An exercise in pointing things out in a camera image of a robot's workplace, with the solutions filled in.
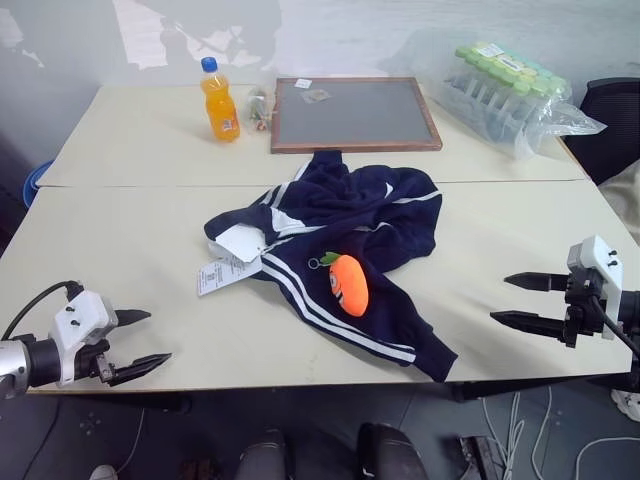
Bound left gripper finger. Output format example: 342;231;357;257
106;352;174;388
115;308;153;328

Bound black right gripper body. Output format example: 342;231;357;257
563;268;609;350

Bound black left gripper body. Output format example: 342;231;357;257
73;338;122;387

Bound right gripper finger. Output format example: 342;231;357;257
503;271;571;294
489;310;570;342

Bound white printed paper label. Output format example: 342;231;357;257
195;253;264;298

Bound white sneaker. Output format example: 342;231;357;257
610;386;640;417

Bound beige cloth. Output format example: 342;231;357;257
596;158;640;222

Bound white cardboard hang tag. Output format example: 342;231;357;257
206;224;265;264

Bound dark ribbed floor block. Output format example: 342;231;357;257
458;435;502;480

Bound dark rounded shape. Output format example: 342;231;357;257
238;428;287;480
356;421;429;480

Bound black office chair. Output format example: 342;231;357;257
563;76;640;187

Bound blue plastic bucket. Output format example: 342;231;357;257
21;159;55;209

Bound wrapped pack green capped bottles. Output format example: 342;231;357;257
431;41;609;162

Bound navy jacket with white stripes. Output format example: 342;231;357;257
203;149;460;385

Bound orange soda bottle blue cap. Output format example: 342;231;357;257
199;56;242;144

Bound small clear bag coloured bits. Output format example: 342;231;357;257
244;85;277;136

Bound wood framed blackboard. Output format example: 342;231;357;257
269;75;444;156

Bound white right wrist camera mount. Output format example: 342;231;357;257
566;234;626;342

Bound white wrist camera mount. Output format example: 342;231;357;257
566;234;626;342
48;291;120;389

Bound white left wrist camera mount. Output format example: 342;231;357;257
48;291;120;389

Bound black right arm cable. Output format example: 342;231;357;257
592;298;640;362

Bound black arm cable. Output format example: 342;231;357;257
0;280;84;342
592;298;640;362

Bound black table frame bar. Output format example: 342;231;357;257
451;372;632;402

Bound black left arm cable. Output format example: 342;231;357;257
0;280;84;342

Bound white floor cable bundle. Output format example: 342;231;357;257
478;387;557;477

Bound orange plush carrot keychain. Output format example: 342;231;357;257
319;251;371;318

